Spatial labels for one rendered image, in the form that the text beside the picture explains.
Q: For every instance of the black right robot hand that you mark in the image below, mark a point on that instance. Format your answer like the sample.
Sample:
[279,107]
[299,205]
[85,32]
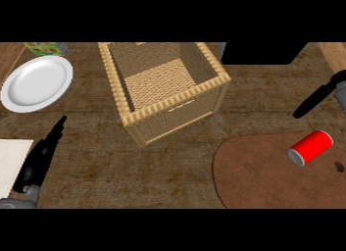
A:
[320,95]

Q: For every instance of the black appliance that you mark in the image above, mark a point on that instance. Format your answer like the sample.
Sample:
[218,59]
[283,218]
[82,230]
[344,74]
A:
[262,52]

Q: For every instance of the tan wicker basket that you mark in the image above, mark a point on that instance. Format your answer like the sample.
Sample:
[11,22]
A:
[166,88]

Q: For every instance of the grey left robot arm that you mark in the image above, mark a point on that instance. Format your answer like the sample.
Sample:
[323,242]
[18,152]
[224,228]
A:
[17,199]

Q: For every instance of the red can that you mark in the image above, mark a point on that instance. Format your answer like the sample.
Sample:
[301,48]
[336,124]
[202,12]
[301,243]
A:
[311,147]

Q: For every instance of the light wooden plank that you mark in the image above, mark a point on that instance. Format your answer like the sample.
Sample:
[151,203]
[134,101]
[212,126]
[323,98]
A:
[342,55]

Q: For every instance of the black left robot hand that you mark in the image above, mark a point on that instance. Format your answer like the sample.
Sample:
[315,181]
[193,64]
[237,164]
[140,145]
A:
[39,160]

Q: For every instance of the white plate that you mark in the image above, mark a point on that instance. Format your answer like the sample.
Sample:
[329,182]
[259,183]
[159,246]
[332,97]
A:
[35,83]

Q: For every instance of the green patterned box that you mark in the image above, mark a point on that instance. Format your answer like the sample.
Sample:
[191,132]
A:
[45,48]

